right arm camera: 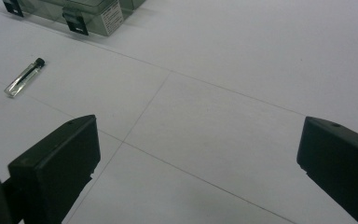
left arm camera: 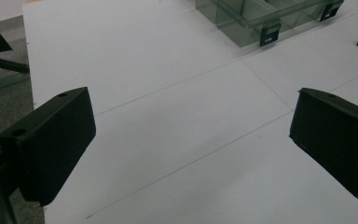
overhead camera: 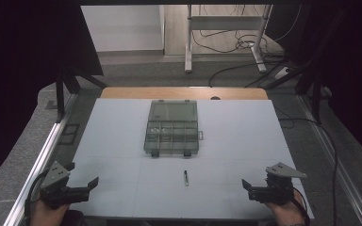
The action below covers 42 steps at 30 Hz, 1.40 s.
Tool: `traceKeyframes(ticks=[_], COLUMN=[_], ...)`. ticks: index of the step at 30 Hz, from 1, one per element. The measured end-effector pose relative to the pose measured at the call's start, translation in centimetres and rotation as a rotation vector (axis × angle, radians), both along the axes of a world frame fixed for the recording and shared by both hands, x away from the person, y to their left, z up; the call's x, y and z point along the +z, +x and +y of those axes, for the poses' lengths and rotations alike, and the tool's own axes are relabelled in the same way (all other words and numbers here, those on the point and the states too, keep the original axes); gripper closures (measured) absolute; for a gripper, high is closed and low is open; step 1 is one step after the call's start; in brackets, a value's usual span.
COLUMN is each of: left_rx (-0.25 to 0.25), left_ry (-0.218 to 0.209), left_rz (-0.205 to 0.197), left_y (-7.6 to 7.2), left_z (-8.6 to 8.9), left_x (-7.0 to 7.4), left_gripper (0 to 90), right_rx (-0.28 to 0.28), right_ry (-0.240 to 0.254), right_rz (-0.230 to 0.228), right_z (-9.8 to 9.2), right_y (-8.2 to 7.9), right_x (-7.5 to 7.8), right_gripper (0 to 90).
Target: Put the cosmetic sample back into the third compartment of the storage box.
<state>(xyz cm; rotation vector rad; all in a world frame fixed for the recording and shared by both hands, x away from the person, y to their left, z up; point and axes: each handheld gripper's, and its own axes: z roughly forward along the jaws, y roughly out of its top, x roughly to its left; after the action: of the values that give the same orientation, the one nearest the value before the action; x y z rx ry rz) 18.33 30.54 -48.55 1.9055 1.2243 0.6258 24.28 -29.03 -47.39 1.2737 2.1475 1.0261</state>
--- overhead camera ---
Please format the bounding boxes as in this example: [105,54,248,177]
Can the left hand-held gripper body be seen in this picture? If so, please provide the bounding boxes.
[40,160,91,210]

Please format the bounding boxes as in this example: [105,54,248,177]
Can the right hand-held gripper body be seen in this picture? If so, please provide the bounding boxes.
[248,162,308,206]

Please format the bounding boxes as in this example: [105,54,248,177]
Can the person's left hand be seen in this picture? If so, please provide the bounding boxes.
[29,199,71,226]

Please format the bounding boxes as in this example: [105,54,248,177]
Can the person's right hand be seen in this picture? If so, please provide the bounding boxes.
[265,190,307,226]

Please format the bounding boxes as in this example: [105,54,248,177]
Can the white foam board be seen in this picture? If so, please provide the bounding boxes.
[65,98,315,220]

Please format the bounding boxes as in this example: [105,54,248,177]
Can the black metal stand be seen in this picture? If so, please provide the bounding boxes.
[263,59,325,124]
[55,69,108,122]

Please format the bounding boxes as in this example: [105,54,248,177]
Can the clear grey compartment organizer box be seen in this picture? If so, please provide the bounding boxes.
[143,99,205,158]

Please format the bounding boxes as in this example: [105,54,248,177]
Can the wooden table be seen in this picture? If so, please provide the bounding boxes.
[100,87,269,101]

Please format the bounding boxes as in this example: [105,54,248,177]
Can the black curtain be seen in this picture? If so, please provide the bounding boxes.
[0,0,105,194]
[265,0,362,170]

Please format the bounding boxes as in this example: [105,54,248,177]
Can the white power strip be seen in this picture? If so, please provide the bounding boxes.
[273,66,292,80]

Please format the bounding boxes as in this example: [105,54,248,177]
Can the aluminium rail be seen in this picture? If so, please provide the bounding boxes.
[3,93,78,226]
[297,93,362,226]

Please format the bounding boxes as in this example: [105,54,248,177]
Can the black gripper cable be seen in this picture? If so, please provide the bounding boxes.
[24,170,47,220]
[291,186,311,226]

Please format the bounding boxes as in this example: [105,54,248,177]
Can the long black cable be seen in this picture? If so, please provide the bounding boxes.
[278,116,341,226]

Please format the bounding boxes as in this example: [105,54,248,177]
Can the black floor cables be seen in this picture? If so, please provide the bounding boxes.
[190,4,303,89]

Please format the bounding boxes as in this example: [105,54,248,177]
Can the white metal desk frame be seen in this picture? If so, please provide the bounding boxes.
[184,4,273,74]

